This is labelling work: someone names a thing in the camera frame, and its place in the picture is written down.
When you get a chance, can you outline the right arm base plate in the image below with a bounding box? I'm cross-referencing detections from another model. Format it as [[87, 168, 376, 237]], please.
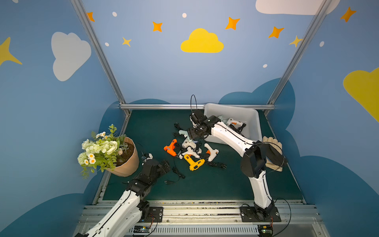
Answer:
[[239, 205, 281, 223]]

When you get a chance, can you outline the aluminium back frame rail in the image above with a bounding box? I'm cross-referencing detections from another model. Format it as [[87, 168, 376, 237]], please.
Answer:
[[119, 103, 275, 110]]

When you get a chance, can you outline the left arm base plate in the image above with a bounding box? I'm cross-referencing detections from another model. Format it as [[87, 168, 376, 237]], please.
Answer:
[[139, 206, 164, 223]]

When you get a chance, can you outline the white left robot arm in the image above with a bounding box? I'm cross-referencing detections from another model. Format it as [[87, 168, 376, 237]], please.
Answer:
[[76, 159, 171, 237]]

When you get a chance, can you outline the white glue gun orange trigger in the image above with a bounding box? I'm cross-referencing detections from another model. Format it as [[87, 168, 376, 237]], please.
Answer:
[[228, 118, 246, 133]]

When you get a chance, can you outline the yellow glue gun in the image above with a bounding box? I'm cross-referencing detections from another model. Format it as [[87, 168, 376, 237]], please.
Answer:
[[184, 154, 205, 171]]

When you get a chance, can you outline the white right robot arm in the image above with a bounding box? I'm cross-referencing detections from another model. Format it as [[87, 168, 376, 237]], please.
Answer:
[[187, 109, 287, 222]]

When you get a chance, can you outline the white glue gun right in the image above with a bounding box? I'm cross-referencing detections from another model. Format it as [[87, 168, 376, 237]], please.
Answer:
[[204, 143, 219, 162]]

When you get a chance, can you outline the aluminium frame post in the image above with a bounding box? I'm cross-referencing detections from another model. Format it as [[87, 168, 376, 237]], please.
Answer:
[[71, 0, 126, 107], [264, 0, 333, 116]]

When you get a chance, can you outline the right aluminium frame post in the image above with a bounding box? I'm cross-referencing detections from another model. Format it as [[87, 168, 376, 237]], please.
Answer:
[[264, 0, 333, 116]]

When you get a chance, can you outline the potted artificial flower plant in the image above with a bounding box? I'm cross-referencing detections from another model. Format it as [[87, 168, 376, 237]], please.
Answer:
[[77, 124, 140, 178]]

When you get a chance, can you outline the left aluminium frame post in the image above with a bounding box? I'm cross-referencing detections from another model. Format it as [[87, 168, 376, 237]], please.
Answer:
[[71, 0, 126, 107]]

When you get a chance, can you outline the white plastic storage box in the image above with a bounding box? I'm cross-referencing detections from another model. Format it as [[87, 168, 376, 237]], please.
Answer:
[[204, 103, 263, 141]]

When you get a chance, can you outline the white glue gun under mint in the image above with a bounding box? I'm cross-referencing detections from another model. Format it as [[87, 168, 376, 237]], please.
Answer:
[[182, 139, 198, 151]]

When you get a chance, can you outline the light mint glue gun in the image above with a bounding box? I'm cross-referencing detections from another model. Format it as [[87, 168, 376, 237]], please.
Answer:
[[218, 115, 229, 126]]

